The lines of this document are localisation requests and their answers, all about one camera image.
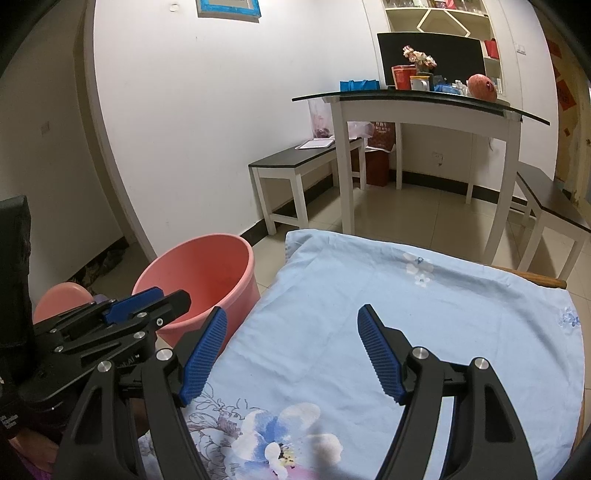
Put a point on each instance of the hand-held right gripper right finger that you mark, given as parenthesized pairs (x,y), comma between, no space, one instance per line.
(378,355)

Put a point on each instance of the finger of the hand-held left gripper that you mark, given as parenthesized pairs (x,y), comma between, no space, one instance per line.
(171,307)
(131,305)

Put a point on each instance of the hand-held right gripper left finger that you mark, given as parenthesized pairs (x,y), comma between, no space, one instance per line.
(203,355)

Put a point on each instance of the pink plastic bucket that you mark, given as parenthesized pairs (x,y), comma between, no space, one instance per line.
(198,272)

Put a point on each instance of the dark patterned cloth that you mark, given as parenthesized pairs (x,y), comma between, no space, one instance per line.
(99,270)

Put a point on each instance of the pink plastic basin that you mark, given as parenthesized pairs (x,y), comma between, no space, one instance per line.
(60,297)

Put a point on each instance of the blue floral blanket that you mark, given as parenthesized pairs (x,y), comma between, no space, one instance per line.
(369,286)

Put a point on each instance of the round wooden table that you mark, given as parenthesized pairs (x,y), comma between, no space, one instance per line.
(531,277)

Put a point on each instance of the dark red box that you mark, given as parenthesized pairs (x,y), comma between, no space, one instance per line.
(376,168)

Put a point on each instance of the white bench with dark seat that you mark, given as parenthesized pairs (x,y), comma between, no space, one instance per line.
(549,194)
(286,159)

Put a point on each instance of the white table with glass top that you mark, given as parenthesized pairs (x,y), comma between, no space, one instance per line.
(346,161)

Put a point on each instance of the white papers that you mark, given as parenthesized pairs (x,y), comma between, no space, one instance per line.
(314,143)

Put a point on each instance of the red paper bag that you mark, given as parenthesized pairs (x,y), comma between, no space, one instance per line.
(382,136)

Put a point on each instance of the pinkish plastic bag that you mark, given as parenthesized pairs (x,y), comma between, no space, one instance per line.
(321,120)

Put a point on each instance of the blue box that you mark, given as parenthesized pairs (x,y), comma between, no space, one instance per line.
(359,86)

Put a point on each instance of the white mug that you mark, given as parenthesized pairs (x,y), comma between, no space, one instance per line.
(419,84)

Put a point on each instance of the red round tin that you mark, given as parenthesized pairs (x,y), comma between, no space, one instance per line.
(401,77)

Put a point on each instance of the red round fruit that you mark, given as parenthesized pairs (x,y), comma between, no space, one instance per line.
(482,87)

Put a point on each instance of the pink flower bouquet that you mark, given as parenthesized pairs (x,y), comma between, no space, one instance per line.
(419,57)

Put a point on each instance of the black monitor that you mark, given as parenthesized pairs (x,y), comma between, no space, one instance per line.
(452,55)

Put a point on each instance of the red door decoration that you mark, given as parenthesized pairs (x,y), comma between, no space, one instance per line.
(567,94)
(554,48)

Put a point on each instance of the red gift bag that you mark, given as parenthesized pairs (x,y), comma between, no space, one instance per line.
(491,49)

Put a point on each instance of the wall socket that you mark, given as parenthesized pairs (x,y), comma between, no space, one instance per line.
(437,158)

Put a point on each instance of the blue framed wall picture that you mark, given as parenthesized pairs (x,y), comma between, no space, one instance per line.
(228,10)

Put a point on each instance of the light switch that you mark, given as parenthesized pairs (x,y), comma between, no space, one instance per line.
(521,48)

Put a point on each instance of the white wall shelf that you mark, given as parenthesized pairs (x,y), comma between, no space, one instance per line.
(461,18)

